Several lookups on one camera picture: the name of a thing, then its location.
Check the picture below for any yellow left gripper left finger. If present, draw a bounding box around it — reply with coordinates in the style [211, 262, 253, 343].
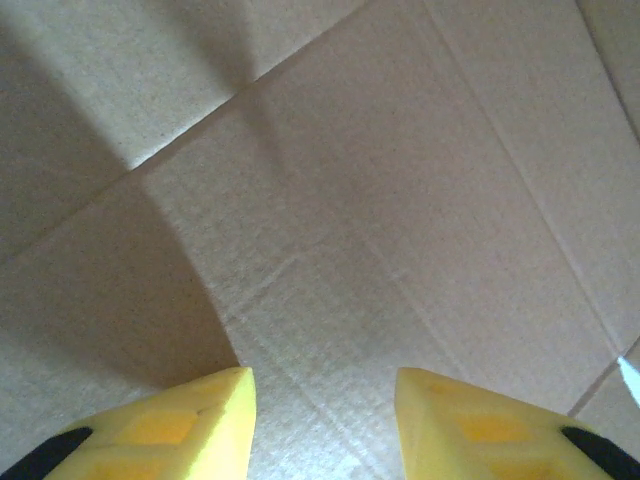
[0, 366, 257, 480]

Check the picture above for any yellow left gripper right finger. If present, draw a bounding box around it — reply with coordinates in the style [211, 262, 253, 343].
[393, 367, 640, 480]

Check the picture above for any brown cardboard paper box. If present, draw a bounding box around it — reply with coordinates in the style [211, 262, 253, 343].
[0, 0, 640, 480]

